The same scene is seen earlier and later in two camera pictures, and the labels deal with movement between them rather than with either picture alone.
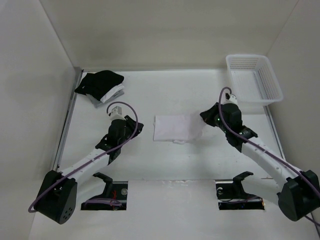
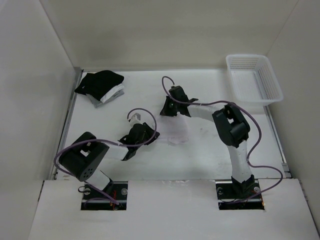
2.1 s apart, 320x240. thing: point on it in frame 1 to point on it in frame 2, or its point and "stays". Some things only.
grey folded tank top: x=98 y=103 stays
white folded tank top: x=112 y=93 stays
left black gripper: x=132 y=125 to x=150 y=133
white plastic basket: x=254 y=81 stays
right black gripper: x=207 y=115 to x=166 y=111
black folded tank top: x=96 y=84 stays
